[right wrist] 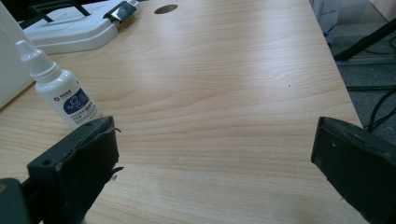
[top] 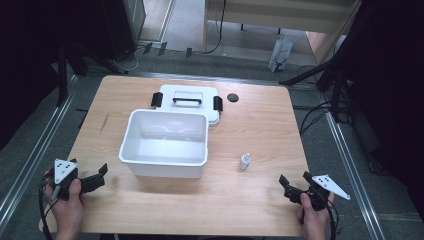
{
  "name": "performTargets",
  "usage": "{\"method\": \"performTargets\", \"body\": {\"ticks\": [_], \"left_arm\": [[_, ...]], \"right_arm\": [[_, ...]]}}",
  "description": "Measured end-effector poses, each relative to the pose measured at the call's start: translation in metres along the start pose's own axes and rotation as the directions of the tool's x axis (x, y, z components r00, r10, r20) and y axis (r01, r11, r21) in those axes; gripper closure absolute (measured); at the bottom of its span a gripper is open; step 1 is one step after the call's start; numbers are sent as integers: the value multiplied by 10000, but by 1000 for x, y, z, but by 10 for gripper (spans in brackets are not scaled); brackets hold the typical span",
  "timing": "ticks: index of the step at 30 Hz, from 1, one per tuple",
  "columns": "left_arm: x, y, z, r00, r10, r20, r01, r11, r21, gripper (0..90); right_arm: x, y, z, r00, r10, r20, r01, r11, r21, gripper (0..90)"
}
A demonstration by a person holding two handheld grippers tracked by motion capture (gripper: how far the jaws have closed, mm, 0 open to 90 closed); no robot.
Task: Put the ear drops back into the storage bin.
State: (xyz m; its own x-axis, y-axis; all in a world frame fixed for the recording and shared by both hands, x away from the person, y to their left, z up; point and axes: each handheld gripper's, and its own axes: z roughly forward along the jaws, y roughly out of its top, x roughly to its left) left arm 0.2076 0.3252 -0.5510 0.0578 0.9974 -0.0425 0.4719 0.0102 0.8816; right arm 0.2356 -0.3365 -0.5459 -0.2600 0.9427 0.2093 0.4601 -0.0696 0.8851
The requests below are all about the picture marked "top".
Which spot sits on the light wooden bench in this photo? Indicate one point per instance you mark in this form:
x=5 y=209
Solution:
x=283 y=15

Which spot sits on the black tape strip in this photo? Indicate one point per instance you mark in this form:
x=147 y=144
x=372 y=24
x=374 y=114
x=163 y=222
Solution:
x=189 y=52
x=147 y=48
x=162 y=49

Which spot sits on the white plastic bag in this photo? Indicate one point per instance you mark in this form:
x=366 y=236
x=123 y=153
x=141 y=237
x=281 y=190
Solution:
x=279 y=55

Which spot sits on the white plastic storage box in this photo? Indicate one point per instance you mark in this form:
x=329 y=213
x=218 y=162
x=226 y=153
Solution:
x=166 y=150

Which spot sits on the small white dropper bottle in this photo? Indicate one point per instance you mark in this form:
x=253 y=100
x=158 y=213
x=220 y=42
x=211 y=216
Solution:
x=244 y=162

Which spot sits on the metal floor rail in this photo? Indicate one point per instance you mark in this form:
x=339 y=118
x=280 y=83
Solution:
x=353 y=166
x=36 y=153

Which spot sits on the person's right hand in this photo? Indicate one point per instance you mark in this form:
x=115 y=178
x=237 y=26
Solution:
x=315 y=220

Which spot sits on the person's left hand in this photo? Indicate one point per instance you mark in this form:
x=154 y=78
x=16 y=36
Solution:
x=68 y=211

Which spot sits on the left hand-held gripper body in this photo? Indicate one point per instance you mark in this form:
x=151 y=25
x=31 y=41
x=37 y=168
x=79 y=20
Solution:
x=63 y=170

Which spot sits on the dark cabinet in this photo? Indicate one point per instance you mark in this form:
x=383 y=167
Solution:
x=123 y=26

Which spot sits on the black round table grommet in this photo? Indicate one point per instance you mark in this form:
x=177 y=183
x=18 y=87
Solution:
x=232 y=97

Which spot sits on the black metal stand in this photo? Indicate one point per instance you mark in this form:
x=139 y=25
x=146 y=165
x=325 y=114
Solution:
x=335 y=73
x=62 y=76

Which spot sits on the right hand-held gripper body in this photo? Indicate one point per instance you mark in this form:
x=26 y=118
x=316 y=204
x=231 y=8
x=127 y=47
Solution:
x=325 y=185

